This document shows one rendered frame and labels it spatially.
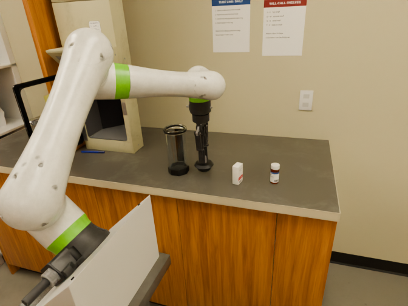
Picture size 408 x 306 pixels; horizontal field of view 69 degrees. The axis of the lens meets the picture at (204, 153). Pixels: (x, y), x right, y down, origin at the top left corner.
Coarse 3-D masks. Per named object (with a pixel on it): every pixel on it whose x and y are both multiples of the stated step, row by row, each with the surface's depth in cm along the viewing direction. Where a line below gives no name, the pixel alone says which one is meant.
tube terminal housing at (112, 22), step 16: (96, 0) 135; (112, 0) 135; (64, 16) 143; (80, 16) 140; (96, 16) 138; (112, 16) 136; (64, 32) 146; (112, 32) 139; (128, 48) 151; (128, 64) 152; (128, 112) 156; (128, 128) 160; (96, 144) 172; (112, 144) 168; (128, 144) 165
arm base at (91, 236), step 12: (84, 228) 79; (96, 228) 82; (72, 240) 77; (84, 240) 77; (96, 240) 78; (60, 252) 75; (72, 252) 77; (84, 252) 76; (48, 264) 72; (60, 264) 73; (72, 264) 74; (48, 276) 71; (60, 276) 73; (36, 288) 69; (24, 300) 67
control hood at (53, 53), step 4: (56, 48) 147; (60, 48) 146; (116, 48) 141; (48, 52) 141; (52, 52) 140; (56, 52) 139; (60, 52) 139; (116, 52) 141; (52, 56) 144; (116, 56) 142; (56, 60) 146; (116, 60) 142
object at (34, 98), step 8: (32, 80) 137; (24, 88) 134; (32, 88) 138; (40, 88) 141; (48, 88) 145; (24, 96) 135; (32, 96) 138; (40, 96) 142; (48, 96) 146; (24, 104) 136; (32, 104) 139; (40, 104) 143; (32, 112) 140; (40, 112) 143; (32, 120) 140; (32, 128) 141
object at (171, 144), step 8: (168, 128) 138; (176, 128) 140; (184, 128) 135; (168, 136) 133; (176, 136) 132; (184, 136) 135; (168, 144) 136; (176, 144) 134; (184, 144) 137; (168, 152) 138; (176, 152) 136; (184, 152) 138; (168, 160) 141; (176, 160) 138; (184, 160) 139; (176, 168) 140; (184, 168) 141
